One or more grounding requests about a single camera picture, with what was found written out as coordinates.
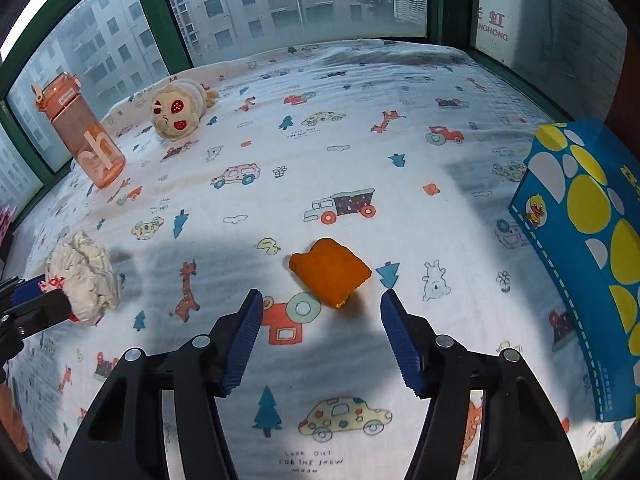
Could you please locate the small plush doll toy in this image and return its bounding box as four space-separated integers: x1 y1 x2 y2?
151 78 219 141

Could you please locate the cartoon printed white bed sheet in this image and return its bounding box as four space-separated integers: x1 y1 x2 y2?
9 40 632 479

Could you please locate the green window frame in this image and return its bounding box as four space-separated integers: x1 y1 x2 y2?
8 0 547 222

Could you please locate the orange plastic water bottle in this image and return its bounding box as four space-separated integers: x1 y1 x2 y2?
32 72 126 188

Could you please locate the person's left hand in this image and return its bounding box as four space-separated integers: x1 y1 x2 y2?
0 384 28 453

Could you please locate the white red paper wrapper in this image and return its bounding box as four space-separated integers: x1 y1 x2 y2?
38 230 120 326

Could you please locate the blue yellow tissue box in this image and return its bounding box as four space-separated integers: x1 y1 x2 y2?
509 119 639 422

